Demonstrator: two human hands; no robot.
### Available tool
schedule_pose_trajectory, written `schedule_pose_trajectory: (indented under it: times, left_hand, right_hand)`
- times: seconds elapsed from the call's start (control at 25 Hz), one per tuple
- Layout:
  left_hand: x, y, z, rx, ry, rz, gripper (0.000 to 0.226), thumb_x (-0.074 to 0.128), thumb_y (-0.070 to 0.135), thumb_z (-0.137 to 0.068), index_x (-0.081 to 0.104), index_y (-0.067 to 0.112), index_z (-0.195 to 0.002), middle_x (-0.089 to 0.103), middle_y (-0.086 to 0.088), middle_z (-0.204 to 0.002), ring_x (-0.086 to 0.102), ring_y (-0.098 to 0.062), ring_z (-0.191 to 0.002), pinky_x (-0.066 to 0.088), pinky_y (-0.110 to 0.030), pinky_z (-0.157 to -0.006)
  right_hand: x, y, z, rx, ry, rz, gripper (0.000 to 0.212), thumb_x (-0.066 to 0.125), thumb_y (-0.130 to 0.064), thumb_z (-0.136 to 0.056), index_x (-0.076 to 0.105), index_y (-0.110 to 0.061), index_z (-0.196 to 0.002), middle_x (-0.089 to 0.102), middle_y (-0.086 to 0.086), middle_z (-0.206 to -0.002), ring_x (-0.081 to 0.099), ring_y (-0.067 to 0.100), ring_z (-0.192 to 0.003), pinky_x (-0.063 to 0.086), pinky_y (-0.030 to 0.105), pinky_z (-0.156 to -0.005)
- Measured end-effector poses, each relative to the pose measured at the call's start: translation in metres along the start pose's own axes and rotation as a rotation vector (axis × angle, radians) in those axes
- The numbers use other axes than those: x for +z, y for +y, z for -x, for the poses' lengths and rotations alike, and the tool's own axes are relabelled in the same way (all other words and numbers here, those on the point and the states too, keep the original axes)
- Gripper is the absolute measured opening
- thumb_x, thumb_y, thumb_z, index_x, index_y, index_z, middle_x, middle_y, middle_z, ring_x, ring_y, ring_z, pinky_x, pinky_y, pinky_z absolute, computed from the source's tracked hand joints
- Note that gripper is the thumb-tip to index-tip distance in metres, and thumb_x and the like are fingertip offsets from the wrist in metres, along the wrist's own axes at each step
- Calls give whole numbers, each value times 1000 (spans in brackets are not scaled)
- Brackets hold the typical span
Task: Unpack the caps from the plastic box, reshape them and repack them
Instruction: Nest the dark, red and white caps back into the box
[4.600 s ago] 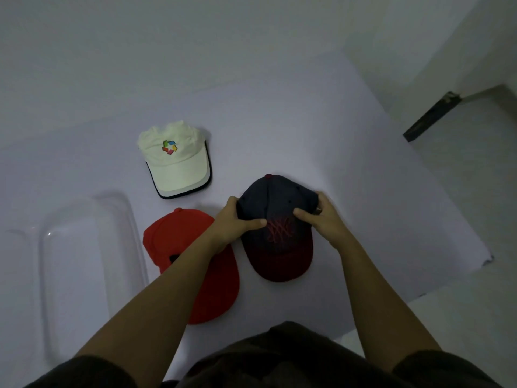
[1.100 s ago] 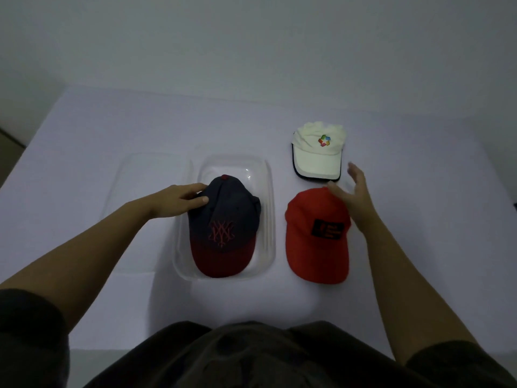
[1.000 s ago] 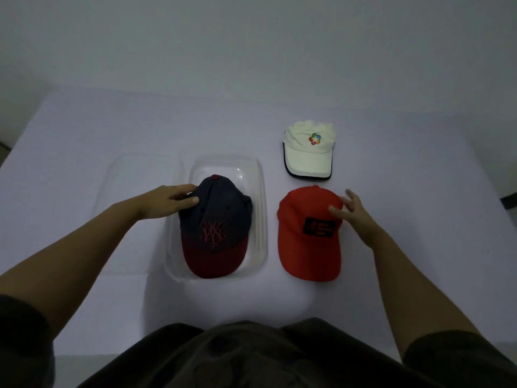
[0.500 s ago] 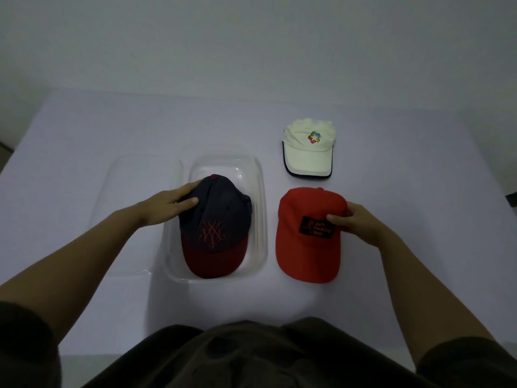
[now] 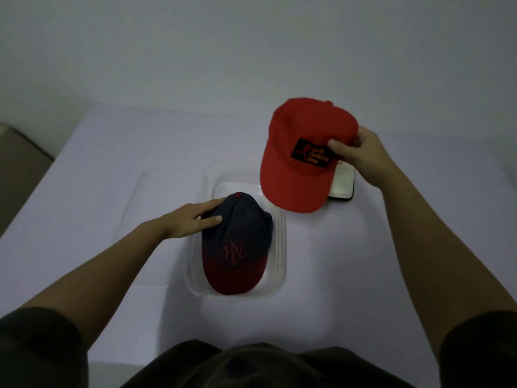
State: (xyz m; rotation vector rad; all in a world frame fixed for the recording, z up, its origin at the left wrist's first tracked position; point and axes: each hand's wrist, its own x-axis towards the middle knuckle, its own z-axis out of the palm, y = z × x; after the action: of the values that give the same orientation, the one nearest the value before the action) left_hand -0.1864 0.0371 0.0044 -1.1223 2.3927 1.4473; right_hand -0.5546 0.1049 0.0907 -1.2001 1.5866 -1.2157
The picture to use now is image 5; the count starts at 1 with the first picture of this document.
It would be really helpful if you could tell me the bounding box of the person's right hand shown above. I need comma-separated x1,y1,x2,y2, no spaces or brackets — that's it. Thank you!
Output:
326,125,401,189

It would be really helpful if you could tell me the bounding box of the person's left hand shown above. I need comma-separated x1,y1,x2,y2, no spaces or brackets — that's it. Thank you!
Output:
158,197,227,240

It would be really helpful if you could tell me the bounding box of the white cap with colourful logo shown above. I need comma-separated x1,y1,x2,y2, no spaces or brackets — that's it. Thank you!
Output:
327,160,356,202

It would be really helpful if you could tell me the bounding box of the clear plastic lid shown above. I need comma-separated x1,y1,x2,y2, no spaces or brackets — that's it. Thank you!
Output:
113,166,209,287

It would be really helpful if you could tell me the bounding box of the navy cap with red brim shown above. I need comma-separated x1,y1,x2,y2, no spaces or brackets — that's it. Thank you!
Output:
200,191,275,296

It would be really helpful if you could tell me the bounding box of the red cap with black patch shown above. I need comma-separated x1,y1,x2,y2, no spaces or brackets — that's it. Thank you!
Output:
259,97,360,214

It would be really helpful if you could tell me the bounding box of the clear plastic container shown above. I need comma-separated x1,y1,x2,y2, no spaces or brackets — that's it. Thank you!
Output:
184,162,288,300

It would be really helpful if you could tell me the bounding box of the person's right forearm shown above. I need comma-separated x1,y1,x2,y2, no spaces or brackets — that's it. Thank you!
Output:
379,167,517,360

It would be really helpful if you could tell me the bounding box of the person's left forearm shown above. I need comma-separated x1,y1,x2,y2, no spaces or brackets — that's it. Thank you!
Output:
20,218,167,352

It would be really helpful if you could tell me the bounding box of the person's black shirt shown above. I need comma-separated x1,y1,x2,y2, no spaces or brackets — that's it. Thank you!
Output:
0,307,517,388

